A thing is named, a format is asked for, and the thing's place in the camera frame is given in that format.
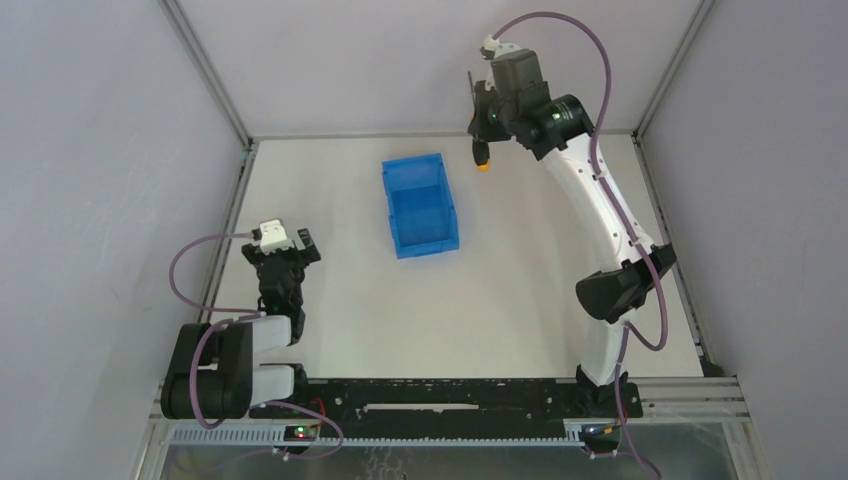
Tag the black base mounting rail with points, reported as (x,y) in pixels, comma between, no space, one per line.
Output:
(457,409)

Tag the blue plastic bin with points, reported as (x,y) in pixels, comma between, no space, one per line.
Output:
(421,213)

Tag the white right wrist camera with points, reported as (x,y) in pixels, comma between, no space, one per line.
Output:
(491,50)

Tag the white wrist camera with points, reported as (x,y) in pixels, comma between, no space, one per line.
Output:
(273,236)
(491,50)

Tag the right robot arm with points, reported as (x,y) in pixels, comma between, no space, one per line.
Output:
(631,264)

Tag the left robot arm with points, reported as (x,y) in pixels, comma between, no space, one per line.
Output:
(214,373)

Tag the orange black handled screwdriver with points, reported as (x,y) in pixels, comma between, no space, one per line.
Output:
(481,154)

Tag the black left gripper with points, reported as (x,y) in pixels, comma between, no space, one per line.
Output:
(279,255)

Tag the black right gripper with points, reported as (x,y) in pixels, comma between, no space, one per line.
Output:
(476,125)

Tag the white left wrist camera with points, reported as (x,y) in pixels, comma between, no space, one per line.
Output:
(273,236)

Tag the small electronics board with leds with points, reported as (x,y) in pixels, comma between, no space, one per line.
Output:
(301,433)

